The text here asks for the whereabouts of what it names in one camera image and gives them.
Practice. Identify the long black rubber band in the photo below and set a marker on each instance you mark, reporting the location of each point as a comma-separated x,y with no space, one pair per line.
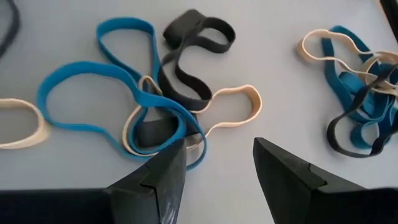
15,25

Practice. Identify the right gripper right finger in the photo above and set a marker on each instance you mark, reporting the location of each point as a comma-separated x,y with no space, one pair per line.
292,193

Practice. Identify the blue rubber band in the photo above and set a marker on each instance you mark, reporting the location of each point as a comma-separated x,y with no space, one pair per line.
77,67
124,22
331,77

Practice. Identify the black aluminium table frame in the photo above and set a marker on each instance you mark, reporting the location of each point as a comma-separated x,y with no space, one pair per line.
392,15

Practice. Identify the thin black rubber band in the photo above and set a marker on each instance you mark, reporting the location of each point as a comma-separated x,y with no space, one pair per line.
329,133

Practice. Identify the thin tan rubber band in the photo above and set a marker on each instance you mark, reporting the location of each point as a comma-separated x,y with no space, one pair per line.
300,49

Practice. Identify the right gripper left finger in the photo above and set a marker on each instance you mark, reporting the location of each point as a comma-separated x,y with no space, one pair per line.
133,202

